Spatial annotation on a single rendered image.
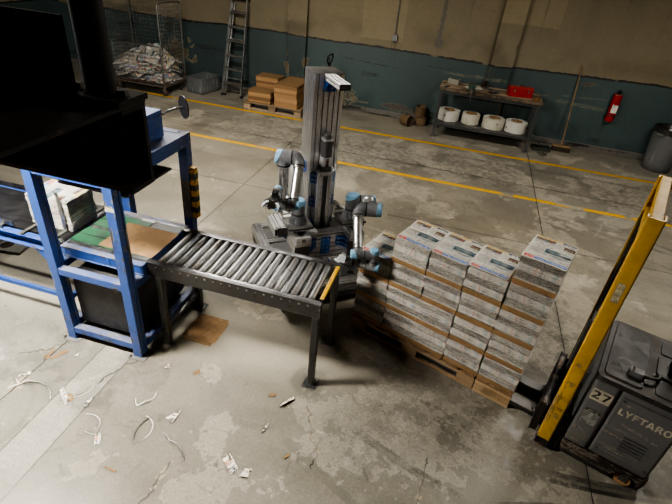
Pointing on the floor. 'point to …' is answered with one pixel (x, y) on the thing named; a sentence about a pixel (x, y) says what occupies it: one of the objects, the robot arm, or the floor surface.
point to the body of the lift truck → (623, 407)
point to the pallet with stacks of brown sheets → (277, 94)
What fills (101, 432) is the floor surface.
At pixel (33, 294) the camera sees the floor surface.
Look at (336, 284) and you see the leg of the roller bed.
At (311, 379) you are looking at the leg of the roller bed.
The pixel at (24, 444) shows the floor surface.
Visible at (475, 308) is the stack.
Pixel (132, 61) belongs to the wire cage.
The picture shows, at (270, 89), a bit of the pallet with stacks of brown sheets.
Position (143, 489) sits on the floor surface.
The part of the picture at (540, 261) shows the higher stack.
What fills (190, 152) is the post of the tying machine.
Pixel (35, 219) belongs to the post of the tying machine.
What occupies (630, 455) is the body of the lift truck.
